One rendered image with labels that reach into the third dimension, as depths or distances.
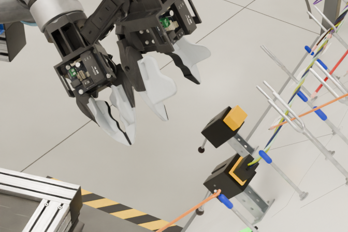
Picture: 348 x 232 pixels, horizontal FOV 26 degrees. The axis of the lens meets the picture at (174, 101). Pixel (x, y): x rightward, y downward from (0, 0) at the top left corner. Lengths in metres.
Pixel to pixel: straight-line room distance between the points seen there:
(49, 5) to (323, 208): 0.51
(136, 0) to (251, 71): 2.39
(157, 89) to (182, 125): 2.03
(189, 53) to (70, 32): 0.21
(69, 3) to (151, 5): 0.25
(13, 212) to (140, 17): 1.53
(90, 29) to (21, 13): 0.28
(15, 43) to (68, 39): 0.76
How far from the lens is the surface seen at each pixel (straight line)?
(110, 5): 0.97
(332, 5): 1.95
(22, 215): 2.39
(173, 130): 2.97
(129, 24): 0.95
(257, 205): 1.11
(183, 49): 1.02
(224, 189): 1.07
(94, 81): 1.11
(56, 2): 1.15
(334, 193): 0.94
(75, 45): 1.14
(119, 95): 1.15
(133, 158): 2.85
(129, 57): 0.96
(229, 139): 1.43
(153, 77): 0.97
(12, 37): 1.87
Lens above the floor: 1.88
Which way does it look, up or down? 37 degrees down
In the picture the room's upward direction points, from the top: straight up
